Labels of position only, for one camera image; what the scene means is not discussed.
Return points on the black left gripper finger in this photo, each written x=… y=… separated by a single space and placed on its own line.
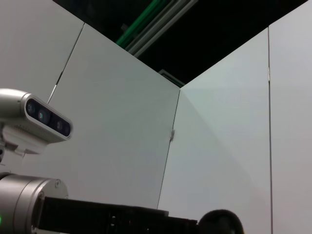
x=182 y=226

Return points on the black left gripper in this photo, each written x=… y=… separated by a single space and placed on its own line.
x=97 y=219

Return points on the green ceiling pipe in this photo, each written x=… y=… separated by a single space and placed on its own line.
x=137 y=24

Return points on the small wall panel clip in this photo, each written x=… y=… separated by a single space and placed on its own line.
x=269 y=74
x=172 y=135

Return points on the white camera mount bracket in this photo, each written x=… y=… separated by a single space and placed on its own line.
x=19 y=143

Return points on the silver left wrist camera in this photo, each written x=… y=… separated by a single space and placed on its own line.
x=36 y=114

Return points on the grey ceiling duct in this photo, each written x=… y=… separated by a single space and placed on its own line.
x=170 y=76

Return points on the grey ceiling rail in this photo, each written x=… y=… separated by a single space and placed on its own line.
x=159 y=26

